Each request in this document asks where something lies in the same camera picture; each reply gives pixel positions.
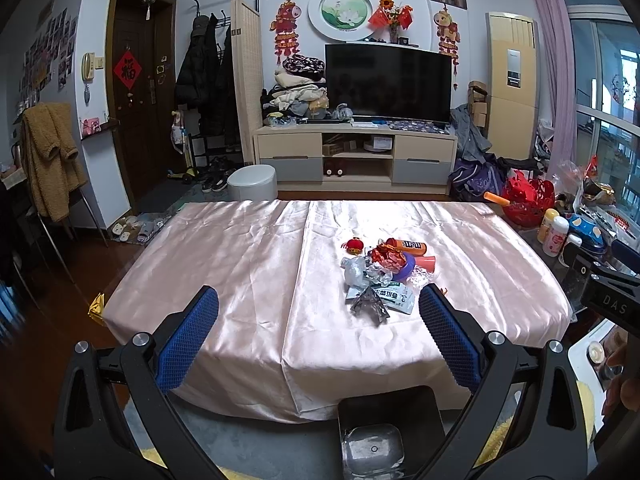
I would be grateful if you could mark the grey round stool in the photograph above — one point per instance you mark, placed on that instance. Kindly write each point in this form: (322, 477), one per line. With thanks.
(254, 182)

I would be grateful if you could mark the beige folding screen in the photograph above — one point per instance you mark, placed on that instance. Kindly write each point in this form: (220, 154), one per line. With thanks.
(246, 48)

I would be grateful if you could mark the purple plastic bowl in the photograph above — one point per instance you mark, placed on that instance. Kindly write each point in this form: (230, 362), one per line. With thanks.
(406, 270)

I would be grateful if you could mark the person's right hand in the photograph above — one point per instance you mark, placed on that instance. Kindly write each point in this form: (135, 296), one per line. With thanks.
(619, 391)

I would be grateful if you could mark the round lotus wall picture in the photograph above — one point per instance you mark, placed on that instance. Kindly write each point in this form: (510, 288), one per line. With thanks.
(342, 20)

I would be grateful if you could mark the purple bag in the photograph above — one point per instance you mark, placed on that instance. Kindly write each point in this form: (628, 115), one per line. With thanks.
(471, 180)

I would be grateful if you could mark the beige standing air conditioner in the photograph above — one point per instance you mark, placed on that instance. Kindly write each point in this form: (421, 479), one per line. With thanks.
(513, 84)

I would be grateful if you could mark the red fish hanging ornament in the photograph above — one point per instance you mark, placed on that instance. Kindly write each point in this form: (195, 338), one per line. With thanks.
(284, 27)

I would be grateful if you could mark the orange m&m's tube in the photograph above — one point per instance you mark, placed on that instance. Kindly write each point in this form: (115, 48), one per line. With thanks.
(417, 249)

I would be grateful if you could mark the black flat television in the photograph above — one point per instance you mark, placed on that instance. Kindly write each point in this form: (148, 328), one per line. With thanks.
(389, 82)

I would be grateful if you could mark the small red lantern ornament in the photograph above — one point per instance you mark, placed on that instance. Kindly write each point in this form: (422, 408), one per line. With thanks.
(354, 246)

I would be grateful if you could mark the grey jacket on boxes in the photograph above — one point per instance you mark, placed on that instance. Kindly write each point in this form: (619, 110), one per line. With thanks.
(473, 146)

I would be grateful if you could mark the red orange foil wrapper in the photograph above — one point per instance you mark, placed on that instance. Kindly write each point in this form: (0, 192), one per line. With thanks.
(389, 257)

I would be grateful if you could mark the yellow capped bottle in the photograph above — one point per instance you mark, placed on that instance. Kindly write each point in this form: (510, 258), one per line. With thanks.
(547, 220)

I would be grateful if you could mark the black hanging coats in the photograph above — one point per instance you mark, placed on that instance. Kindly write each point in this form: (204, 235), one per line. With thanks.
(204, 83)

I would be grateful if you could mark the orange foam stick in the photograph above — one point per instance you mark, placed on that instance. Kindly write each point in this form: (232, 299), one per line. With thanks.
(496, 199)

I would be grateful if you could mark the red doll hanging ornament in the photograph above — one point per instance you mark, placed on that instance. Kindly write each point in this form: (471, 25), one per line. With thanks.
(448, 36)

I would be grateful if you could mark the pink curtain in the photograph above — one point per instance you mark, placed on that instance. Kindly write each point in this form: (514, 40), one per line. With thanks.
(559, 48)

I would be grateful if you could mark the sunflower and flags vase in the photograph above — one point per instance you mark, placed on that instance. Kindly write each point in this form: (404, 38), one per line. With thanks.
(392, 16)

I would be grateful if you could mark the black trash bin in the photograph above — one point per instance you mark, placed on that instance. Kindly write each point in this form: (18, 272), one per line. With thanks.
(389, 435)

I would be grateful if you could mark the pink satin tablecloth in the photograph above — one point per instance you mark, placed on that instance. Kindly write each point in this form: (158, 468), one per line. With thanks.
(285, 346)

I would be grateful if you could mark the dark wooden door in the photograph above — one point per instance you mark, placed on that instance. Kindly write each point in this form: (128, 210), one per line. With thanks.
(140, 83)

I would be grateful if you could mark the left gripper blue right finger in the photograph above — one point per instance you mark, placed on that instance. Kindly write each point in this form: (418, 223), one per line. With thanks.
(461, 354)

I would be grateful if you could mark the dark foil piece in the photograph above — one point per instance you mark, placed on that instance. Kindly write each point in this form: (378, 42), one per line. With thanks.
(369, 304)

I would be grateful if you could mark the beige grey tv cabinet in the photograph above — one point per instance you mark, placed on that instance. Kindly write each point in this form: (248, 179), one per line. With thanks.
(356, 159)

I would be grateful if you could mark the blue round tin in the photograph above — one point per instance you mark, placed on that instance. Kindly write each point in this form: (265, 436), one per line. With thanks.
(589, 233)

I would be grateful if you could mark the white pink lotion bottle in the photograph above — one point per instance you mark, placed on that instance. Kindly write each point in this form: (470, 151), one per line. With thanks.
(556, 236)

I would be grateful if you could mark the white green snack packet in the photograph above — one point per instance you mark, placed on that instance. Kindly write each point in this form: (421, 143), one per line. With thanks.
(395, 296)

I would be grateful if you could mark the brown fleece jacket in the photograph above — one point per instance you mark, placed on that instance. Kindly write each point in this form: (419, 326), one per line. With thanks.
(51, 158)

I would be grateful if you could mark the clear plastic zip bag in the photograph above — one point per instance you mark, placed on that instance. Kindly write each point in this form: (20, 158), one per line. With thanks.
(420, 277)

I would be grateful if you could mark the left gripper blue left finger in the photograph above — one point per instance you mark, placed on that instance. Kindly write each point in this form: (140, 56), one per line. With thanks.
(182, 335)

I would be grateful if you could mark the pile of folded clothes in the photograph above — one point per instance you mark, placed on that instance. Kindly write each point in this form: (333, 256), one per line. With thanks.
(300, 95)

